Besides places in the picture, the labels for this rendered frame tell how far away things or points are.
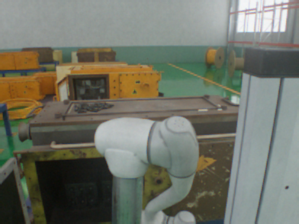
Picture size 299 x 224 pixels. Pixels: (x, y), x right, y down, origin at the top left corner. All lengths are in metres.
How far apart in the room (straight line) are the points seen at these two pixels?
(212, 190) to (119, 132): 0.98
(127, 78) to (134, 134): 3.28
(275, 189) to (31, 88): 7.22
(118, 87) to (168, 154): 3.36
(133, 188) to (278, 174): 0.44
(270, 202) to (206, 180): 1.01
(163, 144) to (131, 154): 0.10
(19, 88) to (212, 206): 6.66
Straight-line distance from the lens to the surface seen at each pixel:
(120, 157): 0.72
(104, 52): 9.76
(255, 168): 0.47
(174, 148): 0.66
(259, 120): 0.43
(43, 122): 1.39
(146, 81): 3.99
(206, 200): 1.60
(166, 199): 0.94
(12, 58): 10.39
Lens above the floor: 1.80
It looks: 18 degrees down
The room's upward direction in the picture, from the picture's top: straight up
